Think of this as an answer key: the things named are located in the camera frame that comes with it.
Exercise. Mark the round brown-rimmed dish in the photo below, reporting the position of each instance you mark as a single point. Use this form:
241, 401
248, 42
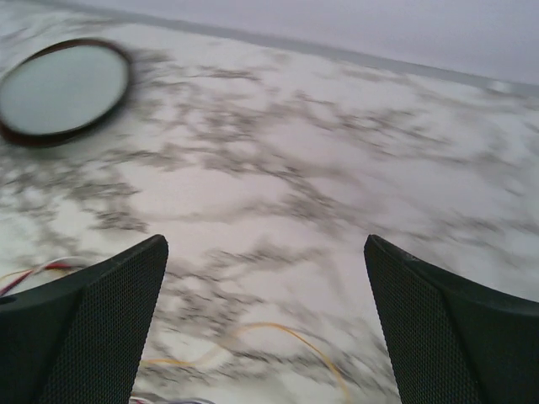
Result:
64, 90

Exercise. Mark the marble pattern table mat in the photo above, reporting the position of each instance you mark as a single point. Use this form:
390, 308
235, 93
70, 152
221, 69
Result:
266, 170

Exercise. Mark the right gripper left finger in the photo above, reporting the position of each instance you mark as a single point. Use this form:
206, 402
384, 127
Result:
79, 339

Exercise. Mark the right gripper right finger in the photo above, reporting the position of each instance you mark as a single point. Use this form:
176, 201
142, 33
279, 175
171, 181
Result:
449, 339

